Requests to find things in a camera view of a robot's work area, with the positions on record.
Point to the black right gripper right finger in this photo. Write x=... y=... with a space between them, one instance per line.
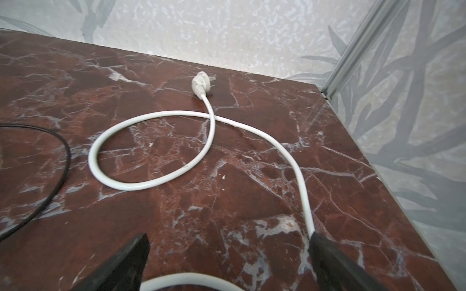
x=335 y=271

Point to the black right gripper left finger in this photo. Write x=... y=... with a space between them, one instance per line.
x=123 y=271

